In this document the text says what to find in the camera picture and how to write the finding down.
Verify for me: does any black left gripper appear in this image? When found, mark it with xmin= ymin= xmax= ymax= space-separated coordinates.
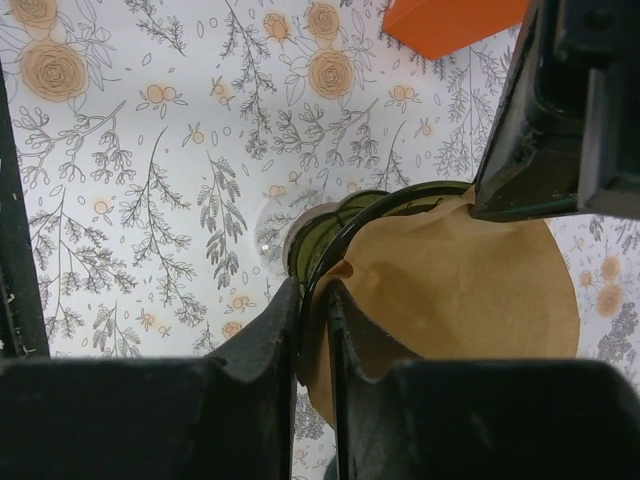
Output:
xmin=472 ymin=1 xmax=639 ymax=222

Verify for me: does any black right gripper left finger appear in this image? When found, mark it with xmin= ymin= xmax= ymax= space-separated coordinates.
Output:
xmin=204 ymin=278 xmax=299 ymax=479

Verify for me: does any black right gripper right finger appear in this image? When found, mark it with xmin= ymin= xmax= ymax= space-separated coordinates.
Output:
xmin=324 ymin=281 xmax=417 ymax=479

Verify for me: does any dark green glass jar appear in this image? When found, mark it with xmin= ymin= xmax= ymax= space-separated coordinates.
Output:
xmin=286 ymin=181 xmax=471 ymax=366

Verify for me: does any orange coffee filter box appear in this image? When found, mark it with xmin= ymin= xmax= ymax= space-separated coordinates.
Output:
xmin=383 ymin=0 xmax=529 ymax=60

